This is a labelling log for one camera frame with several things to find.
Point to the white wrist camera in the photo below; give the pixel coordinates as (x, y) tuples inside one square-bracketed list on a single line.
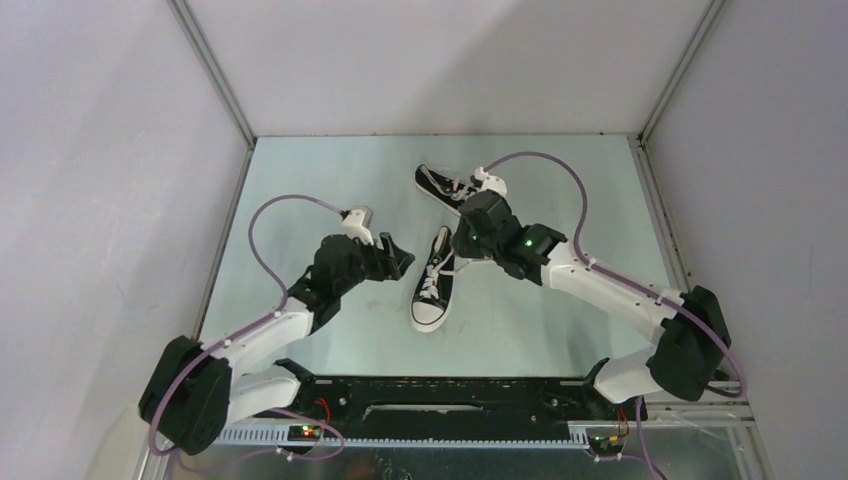
[(482, 181), (356, 224)]

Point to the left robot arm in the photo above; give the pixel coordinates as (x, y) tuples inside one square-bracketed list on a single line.
[(197, 389)]

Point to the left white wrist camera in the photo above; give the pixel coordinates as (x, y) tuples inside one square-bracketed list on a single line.
[(356, 224)]

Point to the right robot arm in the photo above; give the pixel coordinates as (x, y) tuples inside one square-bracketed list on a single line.
[(687, 332)]

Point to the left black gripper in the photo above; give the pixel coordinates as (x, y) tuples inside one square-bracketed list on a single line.
[(394, 260)]

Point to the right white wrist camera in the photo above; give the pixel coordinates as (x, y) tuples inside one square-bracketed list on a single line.
[(482, 181)]

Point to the left controller board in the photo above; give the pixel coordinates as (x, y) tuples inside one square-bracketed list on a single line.
[(304, 434)]

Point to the controller board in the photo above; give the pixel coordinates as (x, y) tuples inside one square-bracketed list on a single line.
[(304, 434), (611, 446)]

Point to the aluminium frame rail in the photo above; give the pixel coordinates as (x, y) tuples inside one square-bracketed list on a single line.
[(711, 410)]

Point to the black canvas sneaker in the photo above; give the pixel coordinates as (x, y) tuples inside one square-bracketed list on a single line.
[(432, 298), (450, 193)]

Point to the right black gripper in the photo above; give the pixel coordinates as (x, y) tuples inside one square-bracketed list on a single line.
[(460, 242)]

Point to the right controller board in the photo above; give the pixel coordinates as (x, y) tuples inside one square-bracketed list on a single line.
[(611, 446)]

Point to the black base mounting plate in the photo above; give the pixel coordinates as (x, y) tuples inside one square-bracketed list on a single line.
[(404, 409)]

